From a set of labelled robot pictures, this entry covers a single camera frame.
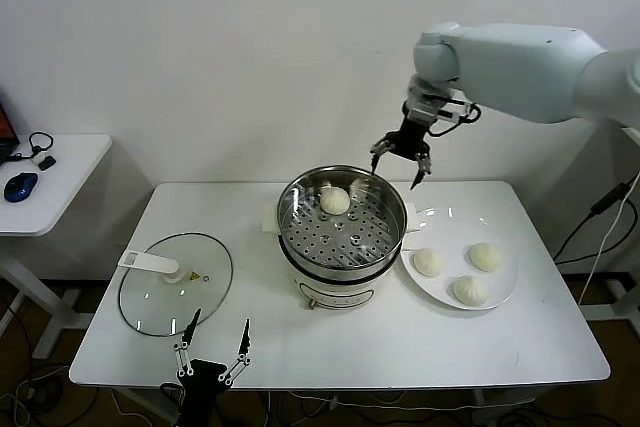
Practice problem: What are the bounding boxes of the white round plate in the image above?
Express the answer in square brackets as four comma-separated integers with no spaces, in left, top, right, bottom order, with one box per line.
[398,206,520,311]

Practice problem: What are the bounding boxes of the black power cable with adapter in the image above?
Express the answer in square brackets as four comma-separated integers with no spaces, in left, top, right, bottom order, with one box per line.
[552,181,631,266]

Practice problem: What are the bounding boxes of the steel perforated steamer basket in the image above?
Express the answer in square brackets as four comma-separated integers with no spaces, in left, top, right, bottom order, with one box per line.
[275,164,407,283]

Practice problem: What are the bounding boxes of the white hanging cable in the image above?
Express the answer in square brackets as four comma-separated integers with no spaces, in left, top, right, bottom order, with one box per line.
[577,191,632,306]

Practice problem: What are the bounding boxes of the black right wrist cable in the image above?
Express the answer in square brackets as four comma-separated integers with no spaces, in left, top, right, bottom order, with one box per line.
[424,103,483,138]

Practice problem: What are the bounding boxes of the glass lid with white handle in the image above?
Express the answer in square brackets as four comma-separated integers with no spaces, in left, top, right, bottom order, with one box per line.
[117,232,234,338]

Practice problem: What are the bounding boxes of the white electric cooking pot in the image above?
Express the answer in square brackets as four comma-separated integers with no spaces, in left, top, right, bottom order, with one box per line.
[259,201,417,312]

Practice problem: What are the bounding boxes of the white steamed baozi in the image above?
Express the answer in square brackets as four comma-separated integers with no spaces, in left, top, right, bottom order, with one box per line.
[452,275,489,307]
[319,185,351,216]
[468,242,503,273]
[412,247,446,278]

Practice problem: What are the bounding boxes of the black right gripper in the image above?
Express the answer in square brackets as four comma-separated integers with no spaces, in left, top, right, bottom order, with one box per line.
[368,116,433,192]

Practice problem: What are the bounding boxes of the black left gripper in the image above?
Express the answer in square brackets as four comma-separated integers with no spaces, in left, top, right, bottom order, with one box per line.
[172,307,252,427]

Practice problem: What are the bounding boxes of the black earphone cable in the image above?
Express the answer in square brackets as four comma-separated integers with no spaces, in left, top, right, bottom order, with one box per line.
[0,132,55,166]

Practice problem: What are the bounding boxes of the blue computer mouse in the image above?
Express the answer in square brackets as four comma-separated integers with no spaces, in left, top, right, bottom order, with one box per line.
[2,172,39,204]

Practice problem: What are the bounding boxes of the laptop with red screen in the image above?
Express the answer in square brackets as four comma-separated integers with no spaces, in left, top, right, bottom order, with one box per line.
[0,91,21,166]

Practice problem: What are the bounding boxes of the large white table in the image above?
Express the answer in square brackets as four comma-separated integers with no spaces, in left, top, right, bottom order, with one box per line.
[68,181,611,421]

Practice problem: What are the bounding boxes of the small white side table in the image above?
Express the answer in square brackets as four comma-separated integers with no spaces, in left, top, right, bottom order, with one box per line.
[0,134,112,361]

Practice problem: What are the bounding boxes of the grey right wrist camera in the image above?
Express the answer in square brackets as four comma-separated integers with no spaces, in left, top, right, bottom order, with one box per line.
[433,96,475,124]

